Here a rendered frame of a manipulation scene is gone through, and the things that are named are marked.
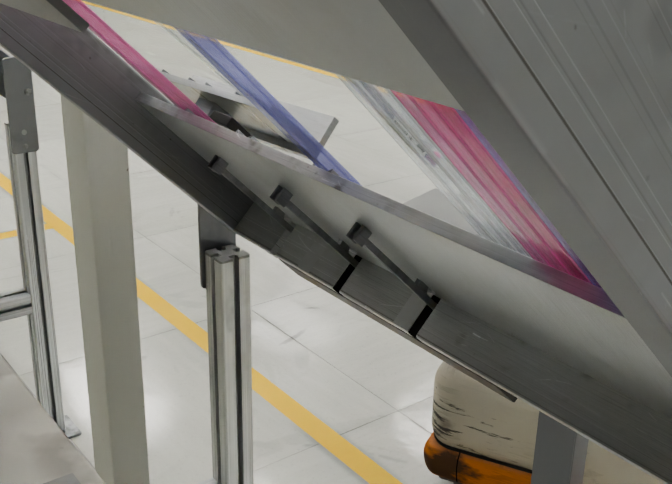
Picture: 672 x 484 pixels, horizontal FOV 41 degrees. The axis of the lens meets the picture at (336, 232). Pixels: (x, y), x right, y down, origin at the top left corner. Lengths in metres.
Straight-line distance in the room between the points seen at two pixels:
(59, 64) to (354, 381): 1.33
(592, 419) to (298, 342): 1.57
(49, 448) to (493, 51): 0.64
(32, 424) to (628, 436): 0.48
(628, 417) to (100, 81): 0.56
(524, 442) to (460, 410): 0.12
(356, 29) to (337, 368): 1.79
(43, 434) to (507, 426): 0.95
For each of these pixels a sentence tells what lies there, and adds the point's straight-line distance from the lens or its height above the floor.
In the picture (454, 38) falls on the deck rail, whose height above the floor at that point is 1.02.
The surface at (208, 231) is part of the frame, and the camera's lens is 1.08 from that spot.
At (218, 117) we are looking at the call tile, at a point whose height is 0.81.
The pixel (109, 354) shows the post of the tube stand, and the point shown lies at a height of 0.43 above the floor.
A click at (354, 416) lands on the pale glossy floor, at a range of 1.94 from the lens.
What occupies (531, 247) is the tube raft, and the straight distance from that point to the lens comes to 0.51.
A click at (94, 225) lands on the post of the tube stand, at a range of 1.22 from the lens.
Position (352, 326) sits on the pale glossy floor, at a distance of 2.29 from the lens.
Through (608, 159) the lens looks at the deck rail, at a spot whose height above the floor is 0.99.
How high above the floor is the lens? 1.06
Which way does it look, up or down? 22 degrees down
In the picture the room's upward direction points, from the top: 1 degrees clockwise
